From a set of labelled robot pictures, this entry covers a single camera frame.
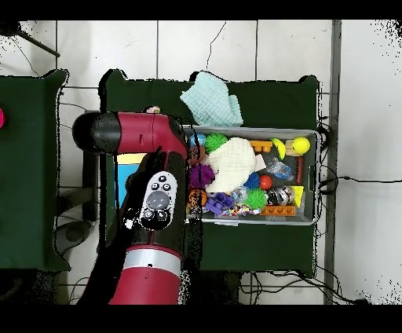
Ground cream knitted cloth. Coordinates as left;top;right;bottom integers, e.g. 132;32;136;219
203;137;258;195

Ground mint green knitted cloth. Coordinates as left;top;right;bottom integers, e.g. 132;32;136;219
181;71;245;129

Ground wooden box with three holes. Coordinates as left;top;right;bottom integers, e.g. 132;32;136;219
115;152;151;211

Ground purple spiky ball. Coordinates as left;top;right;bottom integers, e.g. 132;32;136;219
190;164;215;191

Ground green spiky ball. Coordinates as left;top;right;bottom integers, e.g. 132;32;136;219
244;188;267;210
205;133;228;155

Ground orange toy basketball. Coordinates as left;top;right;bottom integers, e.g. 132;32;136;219
190;189;208;209

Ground orange toy brick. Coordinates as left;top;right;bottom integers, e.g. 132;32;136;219
250;141;274;154

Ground orange plastic tray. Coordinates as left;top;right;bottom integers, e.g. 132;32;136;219
260;206;296;218

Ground yellow cheese wedge toy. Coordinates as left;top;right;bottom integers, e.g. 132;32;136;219
289;185;305;208

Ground plain yellow ball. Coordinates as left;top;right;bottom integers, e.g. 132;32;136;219
292;136;312;156

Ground green cloth side table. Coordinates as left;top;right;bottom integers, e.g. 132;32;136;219
0;70;70;273

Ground shallow wire mesh bin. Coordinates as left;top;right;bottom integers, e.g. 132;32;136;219
184;125;318;225

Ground black cable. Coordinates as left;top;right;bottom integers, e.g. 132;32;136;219
320;174;402;187

